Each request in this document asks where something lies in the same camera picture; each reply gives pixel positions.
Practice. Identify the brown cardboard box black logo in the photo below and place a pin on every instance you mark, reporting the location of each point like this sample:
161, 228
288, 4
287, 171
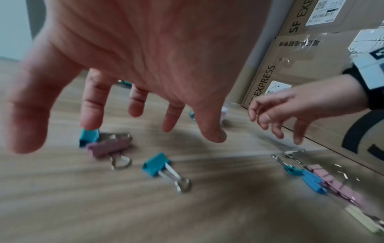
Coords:
315, 59

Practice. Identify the person's left hand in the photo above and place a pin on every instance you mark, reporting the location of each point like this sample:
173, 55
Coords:
156, 47

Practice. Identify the brown cardboard box white label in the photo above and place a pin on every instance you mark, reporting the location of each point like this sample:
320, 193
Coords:
345, 14

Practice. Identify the person's right hand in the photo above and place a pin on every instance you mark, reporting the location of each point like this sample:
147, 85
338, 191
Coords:
315, 99

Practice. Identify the small clear plastic jar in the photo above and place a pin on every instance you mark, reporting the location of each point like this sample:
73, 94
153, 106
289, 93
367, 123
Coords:
224, 113

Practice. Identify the small binder clips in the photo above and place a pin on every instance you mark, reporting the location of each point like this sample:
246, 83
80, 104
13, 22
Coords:
156, 163

